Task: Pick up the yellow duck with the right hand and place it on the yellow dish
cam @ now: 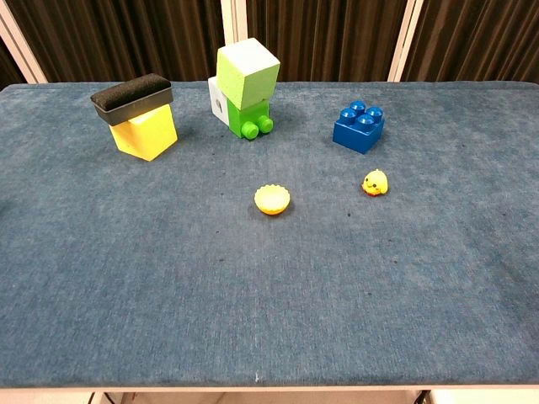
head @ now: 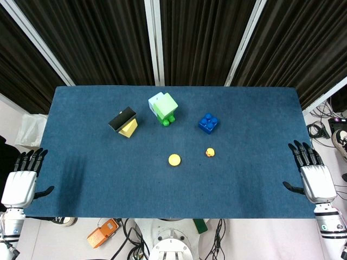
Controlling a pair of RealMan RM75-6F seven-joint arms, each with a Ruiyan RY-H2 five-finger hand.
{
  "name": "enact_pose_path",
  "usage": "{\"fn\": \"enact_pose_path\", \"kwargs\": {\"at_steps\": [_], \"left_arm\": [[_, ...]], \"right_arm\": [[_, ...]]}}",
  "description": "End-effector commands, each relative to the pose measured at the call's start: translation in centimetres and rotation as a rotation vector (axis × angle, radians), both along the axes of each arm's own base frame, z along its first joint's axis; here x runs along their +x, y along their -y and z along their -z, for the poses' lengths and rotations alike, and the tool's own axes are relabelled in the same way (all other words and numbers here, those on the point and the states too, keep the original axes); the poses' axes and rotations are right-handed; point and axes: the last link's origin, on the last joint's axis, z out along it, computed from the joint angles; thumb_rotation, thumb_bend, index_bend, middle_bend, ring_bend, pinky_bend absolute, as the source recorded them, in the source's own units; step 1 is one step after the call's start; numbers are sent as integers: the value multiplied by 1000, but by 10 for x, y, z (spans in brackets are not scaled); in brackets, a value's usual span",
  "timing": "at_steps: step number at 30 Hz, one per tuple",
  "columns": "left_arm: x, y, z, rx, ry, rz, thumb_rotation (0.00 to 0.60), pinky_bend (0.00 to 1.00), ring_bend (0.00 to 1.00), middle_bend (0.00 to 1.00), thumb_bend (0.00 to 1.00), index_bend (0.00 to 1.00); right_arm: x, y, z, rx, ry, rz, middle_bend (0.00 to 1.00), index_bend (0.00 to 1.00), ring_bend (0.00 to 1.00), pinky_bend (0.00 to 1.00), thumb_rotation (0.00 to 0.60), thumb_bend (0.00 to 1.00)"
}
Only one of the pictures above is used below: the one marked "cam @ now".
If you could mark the white frame post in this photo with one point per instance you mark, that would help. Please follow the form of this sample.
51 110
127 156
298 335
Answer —
21 42
234 21
406 40

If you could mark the blue fabric table cover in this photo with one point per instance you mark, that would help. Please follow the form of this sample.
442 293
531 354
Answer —
269 261

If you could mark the small yellow duck toy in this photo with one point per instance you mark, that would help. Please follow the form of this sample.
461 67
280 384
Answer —
376 182

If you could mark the black board eraser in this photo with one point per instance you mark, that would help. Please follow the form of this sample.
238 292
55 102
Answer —
130 97

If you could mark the white cube with hole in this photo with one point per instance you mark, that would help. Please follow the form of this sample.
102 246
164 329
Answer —
217 103

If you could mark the dark brown curtain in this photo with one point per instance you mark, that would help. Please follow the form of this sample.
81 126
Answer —
337 38

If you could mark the blue building brick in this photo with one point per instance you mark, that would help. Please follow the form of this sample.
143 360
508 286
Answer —
358 130

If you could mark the green and white building brick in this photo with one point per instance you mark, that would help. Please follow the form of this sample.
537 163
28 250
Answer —
246 120

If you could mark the yellow cube block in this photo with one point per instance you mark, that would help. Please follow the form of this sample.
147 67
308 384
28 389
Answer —
143 132

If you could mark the green and white foam cube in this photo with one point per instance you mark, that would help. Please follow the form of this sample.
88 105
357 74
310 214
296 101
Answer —
244 78

